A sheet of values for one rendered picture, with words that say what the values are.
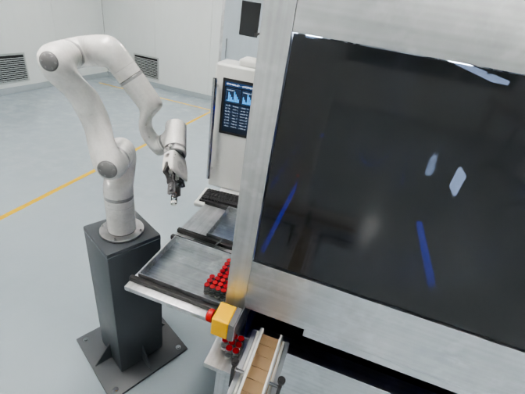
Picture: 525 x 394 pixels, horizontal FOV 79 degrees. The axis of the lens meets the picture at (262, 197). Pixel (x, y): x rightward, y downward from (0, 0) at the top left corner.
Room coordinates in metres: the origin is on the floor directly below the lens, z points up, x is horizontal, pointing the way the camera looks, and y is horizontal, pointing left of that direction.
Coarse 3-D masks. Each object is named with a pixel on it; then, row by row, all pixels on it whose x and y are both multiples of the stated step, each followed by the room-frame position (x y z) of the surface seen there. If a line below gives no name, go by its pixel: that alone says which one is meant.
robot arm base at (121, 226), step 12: (108, 204) 1.09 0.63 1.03; (120, 204) 1.10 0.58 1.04; (132, 204) 1.14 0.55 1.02; (108, 216) 1.10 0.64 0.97; (120, 216) 1.10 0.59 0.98; (132, 216) 1.14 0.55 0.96; (108, 228) 1.10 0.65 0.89; (120, 228) 1.09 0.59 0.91; (132, 228) 1.13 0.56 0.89; (108, 240) 1.05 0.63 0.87; (120, 240) 1.07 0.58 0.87; (132, 240) 1.09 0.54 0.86
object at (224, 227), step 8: (232, 208) 1.41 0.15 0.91; (224, 216) 1.36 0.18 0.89; (232, 216) 1.38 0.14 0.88; (216, 224) 1.27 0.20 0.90; (224, 224) 1.29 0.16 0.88; (232, 224) 1.31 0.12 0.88; (208, 232) 1.17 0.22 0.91; (216, 232) 1.22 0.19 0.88; (224, 232) 1.23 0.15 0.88; (232, 232) 1.24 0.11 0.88; (224, 240) 1.14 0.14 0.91; (232, 240) 1.18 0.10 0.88
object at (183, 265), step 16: (176, 240) 1.10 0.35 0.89; (160, 256) 0.99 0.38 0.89; (176, 256) 1.01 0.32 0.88; (192, 256) 1.03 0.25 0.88; (208, 256) 1.05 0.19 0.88; (224, 256) 1.05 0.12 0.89; (144, 272) 0.88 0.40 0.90; (160, 272) 0.91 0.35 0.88; (176, 272) 0.92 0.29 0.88; (192, 272) 0.94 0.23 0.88; (208, 272) 0.95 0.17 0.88; (176, 288) 0.82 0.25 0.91; (192, 288) 0.86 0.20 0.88
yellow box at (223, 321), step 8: (224, 304) 0.68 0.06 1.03; (216, 312) 0.65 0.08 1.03; (224, 312) 0.65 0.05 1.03; (232, 312) 0.66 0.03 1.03; (240, 312) 0.66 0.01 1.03; (216, 320) 0.62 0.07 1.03; (224, 320) 0.63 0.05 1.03; (232, 320) 0.63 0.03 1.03; (216, 328) 0.62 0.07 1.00; (224, 328) 0.61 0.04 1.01; (232, 328) 0.61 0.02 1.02; (224, 336) 0.61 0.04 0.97; (232, 336) 0.61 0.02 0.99
